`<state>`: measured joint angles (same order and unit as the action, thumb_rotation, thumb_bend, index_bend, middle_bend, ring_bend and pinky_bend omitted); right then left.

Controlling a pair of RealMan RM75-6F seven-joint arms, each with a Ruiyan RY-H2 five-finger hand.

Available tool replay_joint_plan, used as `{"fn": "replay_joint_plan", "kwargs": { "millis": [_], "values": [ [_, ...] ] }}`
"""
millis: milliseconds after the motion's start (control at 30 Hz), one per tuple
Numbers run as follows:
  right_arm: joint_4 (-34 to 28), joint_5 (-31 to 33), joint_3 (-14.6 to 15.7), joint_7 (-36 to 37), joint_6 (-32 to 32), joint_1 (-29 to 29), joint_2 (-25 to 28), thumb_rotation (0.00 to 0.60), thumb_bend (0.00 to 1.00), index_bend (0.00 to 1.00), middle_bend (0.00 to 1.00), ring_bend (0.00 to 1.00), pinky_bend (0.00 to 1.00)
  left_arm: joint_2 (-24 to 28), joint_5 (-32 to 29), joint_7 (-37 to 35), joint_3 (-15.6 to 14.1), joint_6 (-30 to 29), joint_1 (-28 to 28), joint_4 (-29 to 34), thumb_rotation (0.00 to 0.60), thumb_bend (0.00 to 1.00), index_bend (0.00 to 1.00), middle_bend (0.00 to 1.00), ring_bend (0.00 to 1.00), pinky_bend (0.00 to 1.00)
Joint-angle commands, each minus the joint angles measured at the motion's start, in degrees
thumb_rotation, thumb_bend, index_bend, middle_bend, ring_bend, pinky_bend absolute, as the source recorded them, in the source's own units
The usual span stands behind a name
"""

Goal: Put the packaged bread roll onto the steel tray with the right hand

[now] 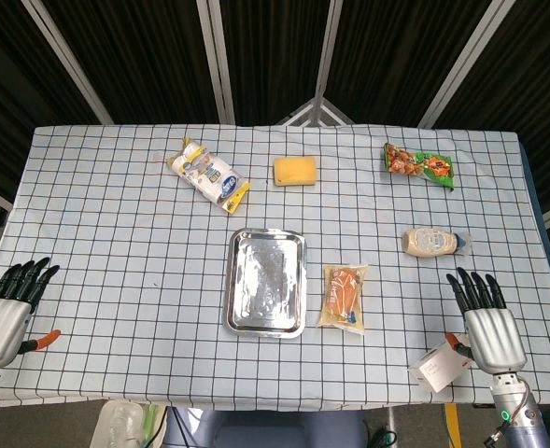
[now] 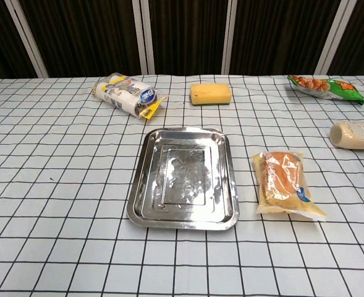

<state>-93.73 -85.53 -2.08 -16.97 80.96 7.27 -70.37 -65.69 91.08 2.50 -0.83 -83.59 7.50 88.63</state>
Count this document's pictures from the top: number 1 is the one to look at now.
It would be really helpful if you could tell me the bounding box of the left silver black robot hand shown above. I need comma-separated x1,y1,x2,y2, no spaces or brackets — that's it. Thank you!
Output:
0,257,63,370

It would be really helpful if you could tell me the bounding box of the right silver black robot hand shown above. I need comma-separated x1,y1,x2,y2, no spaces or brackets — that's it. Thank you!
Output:
444,267,529,375

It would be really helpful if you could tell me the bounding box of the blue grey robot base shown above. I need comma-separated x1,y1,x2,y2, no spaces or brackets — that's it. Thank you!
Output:
165,406,367,448

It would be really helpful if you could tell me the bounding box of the stainless steel tray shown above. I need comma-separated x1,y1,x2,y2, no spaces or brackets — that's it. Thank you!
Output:
222,228,308,339

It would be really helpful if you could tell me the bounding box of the yellow rectangular sponge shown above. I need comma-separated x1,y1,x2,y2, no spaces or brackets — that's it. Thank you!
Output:
273,156,318,188

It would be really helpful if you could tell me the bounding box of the small white cardboard box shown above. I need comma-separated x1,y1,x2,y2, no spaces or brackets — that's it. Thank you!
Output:
408,333,472,392

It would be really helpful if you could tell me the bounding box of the cream sauce squeeze bottle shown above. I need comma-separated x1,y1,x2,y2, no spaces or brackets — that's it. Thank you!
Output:
401,226,472,258

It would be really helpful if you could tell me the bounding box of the orange food clear pouch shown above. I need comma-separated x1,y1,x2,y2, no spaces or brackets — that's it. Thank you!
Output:
317,263,369,335

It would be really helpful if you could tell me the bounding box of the clear plastic container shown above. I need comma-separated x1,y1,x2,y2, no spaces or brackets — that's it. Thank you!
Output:
89,399,160,448

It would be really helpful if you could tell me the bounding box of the green snack packet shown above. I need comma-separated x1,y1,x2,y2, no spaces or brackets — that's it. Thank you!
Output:
384,142,457,191

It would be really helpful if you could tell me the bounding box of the checkered white tablecloth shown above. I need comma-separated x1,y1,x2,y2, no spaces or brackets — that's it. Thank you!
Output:
0,122,550,413

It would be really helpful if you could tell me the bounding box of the white yellow snack bag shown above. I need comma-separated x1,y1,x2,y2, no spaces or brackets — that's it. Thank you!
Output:
166,136,252,216

